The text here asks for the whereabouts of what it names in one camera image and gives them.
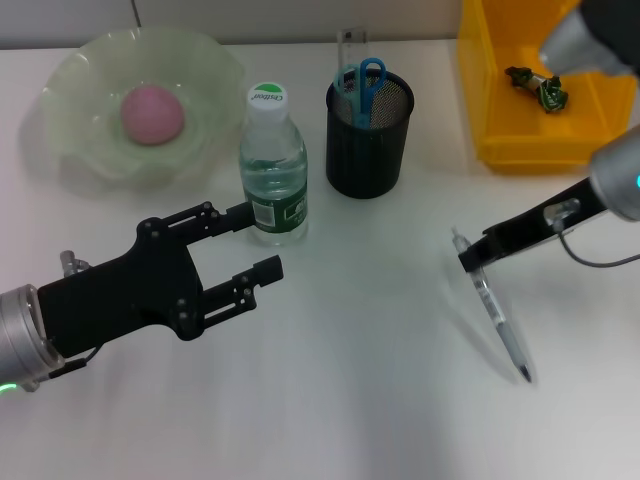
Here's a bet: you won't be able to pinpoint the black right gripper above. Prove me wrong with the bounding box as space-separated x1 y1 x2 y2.
457 177 610 275

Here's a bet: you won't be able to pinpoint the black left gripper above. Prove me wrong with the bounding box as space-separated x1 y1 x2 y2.
37 200 286 360

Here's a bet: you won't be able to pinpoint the clear green label water bottle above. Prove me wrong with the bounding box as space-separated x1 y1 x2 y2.
238 81 310 247

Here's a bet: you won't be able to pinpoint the silver ballpoint pen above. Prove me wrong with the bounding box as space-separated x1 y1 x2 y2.
451 225 537 385

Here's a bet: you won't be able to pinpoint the pink peach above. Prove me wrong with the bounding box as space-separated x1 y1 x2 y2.
119 84 186 146

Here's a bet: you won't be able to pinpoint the green plastic wrapper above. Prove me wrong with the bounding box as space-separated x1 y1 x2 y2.
503 64 571 115

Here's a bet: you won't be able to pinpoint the blue capped scissors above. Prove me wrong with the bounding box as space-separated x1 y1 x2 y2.
333 57 387 130

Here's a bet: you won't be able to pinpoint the transparent plastic ruler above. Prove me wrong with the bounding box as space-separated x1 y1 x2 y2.
337 28 370 76

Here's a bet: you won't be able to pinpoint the black mesh pen holder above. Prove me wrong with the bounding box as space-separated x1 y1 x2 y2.
325 69 416 200

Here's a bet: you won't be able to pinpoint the pale green glass fruit plate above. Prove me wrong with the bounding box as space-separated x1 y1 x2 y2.
18 27 247 194

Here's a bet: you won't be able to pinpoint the yellow plastic bin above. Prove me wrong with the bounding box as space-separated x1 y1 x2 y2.
457 0 640 175

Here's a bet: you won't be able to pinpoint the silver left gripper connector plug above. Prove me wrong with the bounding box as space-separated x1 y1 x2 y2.
58 249 92 277

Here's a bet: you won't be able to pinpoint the grey right gripper cable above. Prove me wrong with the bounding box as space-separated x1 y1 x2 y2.
543 198 640 267

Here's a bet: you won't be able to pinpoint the thin black left gripper cable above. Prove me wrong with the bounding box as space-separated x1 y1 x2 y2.
47 344 105 380

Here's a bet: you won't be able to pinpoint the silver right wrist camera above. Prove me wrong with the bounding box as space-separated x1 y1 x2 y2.
538 0 640 77

